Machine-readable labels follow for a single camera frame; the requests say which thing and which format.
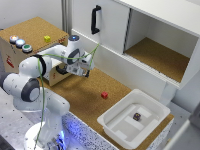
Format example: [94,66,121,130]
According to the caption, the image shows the white sliding door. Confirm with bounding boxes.
[71,0,131,55]

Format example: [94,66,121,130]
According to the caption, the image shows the green button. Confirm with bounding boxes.
[21,43,34,54]

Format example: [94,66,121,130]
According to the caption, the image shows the black drawer handle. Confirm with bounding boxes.
[55,64,70,75]

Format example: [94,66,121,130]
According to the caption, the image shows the green cable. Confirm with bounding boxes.
[32,42,102,150]

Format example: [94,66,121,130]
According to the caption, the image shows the black door handle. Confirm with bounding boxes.
[90,4,102,36]

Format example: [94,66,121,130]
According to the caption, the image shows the purple block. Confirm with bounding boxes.
[132,112,142,121]

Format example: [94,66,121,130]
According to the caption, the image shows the wooden drawer box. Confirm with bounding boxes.
[0,16,70,88]

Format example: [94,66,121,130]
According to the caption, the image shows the yellow block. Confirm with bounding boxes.
[43,35,52,43]

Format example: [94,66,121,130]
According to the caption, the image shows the white plastic box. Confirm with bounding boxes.
[96,88,172,150]

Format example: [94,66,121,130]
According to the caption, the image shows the blue button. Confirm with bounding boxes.
[15,38,27,49]

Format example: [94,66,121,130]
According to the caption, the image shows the pink block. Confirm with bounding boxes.
[101,91,109,100]

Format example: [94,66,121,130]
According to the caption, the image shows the red button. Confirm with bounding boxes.
[9,34,19,45]

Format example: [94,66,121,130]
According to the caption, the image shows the white cabinet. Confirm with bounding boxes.
[68,0,200,108]

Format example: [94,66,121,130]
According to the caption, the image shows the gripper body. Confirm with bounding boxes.
[66,62,92,79]

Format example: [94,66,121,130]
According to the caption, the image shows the wooden drawer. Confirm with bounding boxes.
[42,62,73,88]

